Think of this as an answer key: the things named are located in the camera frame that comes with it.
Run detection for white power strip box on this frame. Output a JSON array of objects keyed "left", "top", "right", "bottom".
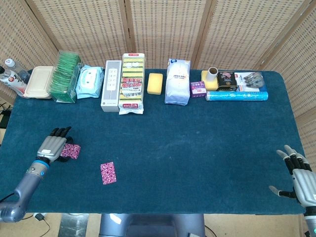
[{"left": 100, "top": 60, "right": 123, "bottom": 113}]

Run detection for light blue wet wipes pack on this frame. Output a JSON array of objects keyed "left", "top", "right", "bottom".
[{"left": 75, "top": 64, "right": 105, "bottom": 100}]

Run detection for black power strip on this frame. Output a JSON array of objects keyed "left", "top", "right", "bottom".
[{"left": 0, "top": 102, "right": 13, "bottom": 129}]

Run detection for dark blue table cloth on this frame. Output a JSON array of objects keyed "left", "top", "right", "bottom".
[{"left": 0, "top": 68, "right": 309, "bottom": 215}]

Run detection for blue cling film roll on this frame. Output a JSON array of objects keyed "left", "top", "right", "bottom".
[{"left": 205, "top": 90, "right": 269, "bottom": 102}]

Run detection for white labelled drink bottle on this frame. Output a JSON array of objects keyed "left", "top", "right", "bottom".
[{"left": 0, "top": 66, "right": 28, "bottom": 97}]

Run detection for beige lunch box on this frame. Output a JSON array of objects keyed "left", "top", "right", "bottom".
[{"left": 23, "top": 66, "right": 54, "bottom": 100}]

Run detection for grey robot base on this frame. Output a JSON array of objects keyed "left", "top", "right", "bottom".
[{"left": 99, "top": 213, "right": 206, "bottom": 237}]

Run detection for shiny metal table leg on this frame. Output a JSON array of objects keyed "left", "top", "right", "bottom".
[{"left": 59, "top": 213, "right": 89, "bottom": 237}]

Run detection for black tin can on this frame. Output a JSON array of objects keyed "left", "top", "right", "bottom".
[{"left": 216, "top": 71, "right": 238, "bottom": 92}]

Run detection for clear box green tea bags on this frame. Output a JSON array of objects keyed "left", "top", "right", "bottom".
[{"left": 48, "top": 50, "right": 83, "bottom": 104}]

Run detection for white lint roller roll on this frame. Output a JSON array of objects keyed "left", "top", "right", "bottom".
[{"left": 207, "top": 67, "right": 219, "bottom": 83}]

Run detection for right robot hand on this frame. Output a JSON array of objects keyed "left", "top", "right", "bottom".
[{"left": 268, "top": 144, "right": 316, "bottom": 207}]

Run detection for pink patterned card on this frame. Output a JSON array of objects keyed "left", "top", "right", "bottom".
[
  {"left": 100, "top": 161, "right": 117, "bottom": 185},
  {"left": 60, "top": 143, "right": 81, "bottom": 160}
]

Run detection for yellow sponge multipack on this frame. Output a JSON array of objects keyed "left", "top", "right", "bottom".
[{"left": 118, "top": 52, "right": 146, "bottom": 116}]

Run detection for clear bottle white cap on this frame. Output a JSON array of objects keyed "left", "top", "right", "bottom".
[{"left": 4, "top": 58, "right": 32, "bottom": 84}]

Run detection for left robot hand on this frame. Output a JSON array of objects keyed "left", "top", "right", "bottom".
[{"left": 36, "top": 126, "right": 75, "bottom": 163}]

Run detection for small purple box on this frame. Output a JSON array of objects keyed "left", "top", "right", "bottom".
[{"left": 190, "top": 80, "right": 207, "bottom": 98}]

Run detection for white paper bag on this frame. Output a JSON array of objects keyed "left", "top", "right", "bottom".
[{"left": 164, "top": 58, "right": 192, "bottom": 106}]

